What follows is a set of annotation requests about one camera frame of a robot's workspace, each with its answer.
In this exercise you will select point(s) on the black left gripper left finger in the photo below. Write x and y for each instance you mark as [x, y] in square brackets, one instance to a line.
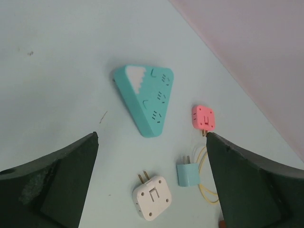
[49, 192]

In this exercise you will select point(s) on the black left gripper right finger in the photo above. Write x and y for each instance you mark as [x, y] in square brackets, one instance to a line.
[254, 191]

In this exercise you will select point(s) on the white square plug adapter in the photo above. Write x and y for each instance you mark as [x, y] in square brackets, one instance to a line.
[152, 197]

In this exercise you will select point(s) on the teal triangular power strip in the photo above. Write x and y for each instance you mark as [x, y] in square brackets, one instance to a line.
[146, 92]

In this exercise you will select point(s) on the pink square plug adapter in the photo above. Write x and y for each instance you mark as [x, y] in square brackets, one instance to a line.
[203, 118]

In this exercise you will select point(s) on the teal USB charger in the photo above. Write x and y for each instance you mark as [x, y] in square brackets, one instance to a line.
[188, 173]

